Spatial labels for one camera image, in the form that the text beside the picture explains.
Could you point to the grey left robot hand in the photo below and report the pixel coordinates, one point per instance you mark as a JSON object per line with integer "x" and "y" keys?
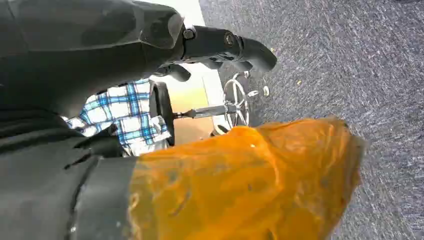
{"x": 66, "y": 49}

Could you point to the person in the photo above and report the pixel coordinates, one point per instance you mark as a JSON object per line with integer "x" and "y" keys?
{"x": 112, "y": 109}

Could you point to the black stool with chrome base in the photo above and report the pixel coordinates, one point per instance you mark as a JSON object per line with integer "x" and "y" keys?
{"x": 162, "y": 109}

